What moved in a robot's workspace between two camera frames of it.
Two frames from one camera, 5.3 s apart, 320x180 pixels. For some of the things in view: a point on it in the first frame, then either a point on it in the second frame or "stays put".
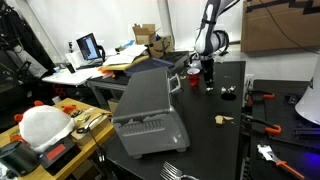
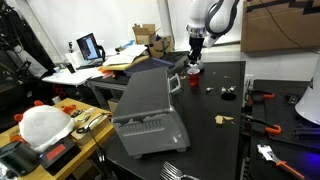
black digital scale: [55, 157] stays put
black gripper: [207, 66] -> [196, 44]
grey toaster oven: [144, 119] stays put
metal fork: [170, 172] stays put
